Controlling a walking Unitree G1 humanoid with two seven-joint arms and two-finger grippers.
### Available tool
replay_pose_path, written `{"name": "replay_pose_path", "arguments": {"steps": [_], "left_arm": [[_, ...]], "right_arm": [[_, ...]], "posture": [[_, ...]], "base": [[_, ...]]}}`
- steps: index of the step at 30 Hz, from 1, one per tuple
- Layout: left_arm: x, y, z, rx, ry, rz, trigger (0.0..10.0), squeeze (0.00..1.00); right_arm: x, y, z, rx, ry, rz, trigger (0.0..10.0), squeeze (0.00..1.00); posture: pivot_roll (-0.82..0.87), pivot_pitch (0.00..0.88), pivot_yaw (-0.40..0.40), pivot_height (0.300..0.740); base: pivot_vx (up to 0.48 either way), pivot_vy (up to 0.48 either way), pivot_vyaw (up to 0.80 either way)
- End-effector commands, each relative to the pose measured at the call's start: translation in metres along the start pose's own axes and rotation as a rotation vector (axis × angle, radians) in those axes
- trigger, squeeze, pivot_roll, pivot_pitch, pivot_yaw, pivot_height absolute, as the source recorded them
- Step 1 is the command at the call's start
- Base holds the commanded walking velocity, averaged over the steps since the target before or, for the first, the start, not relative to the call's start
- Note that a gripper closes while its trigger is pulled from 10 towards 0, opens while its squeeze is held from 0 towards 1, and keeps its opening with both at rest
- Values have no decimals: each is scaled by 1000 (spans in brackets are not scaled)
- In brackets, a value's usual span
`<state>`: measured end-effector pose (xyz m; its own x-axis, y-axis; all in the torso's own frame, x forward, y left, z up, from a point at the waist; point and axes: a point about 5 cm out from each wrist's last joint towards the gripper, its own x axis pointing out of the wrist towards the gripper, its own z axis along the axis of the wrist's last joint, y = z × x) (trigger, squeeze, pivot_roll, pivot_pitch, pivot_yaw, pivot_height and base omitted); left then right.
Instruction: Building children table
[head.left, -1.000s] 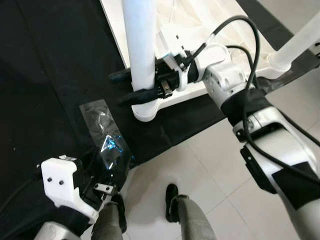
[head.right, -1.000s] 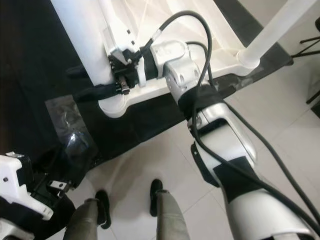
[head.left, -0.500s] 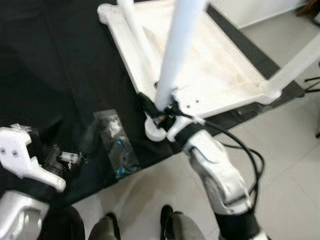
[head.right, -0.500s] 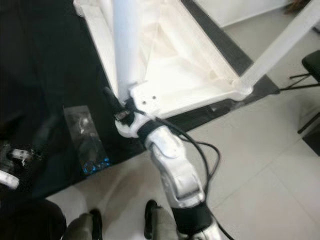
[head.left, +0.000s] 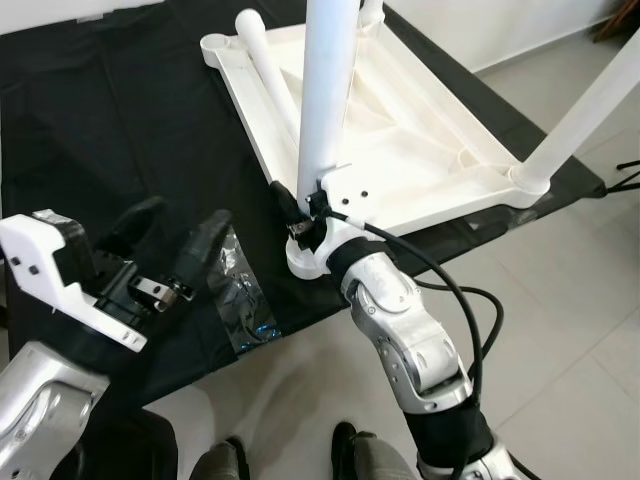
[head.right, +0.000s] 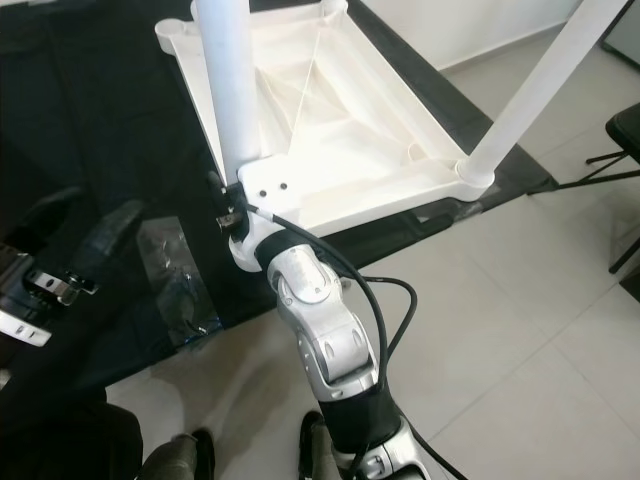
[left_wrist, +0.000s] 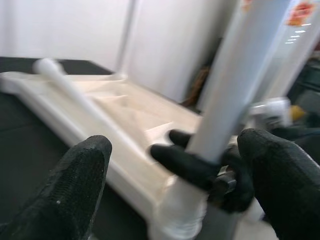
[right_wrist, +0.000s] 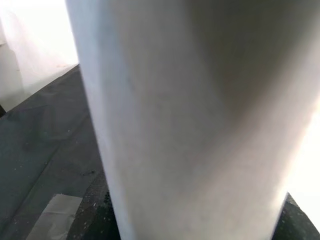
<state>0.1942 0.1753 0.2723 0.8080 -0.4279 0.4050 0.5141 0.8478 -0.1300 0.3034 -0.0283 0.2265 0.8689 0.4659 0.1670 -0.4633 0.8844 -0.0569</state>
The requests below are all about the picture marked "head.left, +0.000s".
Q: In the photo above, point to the clear plastic wrap piece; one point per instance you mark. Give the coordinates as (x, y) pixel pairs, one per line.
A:
(240, 295)

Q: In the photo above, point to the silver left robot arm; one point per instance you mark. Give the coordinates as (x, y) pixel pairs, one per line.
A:
(40, 410)

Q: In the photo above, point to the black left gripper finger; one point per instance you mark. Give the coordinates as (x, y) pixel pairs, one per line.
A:
(203, 245)
(135, 225)

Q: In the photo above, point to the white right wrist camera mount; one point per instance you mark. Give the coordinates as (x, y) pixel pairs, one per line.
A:
(350, 190)

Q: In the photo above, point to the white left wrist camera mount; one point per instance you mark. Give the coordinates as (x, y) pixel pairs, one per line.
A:
(40, 265)

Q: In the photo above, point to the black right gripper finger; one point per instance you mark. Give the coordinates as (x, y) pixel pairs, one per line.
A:
(284, 203)

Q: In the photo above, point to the black folding chair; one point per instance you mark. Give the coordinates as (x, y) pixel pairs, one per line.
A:
(628, 175)

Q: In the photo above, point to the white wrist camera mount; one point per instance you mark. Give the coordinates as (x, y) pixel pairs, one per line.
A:
(350, 190)
(40, 265)

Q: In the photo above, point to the white plastic table top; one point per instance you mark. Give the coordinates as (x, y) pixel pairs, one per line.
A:
(420, 130)

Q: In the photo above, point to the black table cloth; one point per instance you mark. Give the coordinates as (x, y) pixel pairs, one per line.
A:
(100, 120)

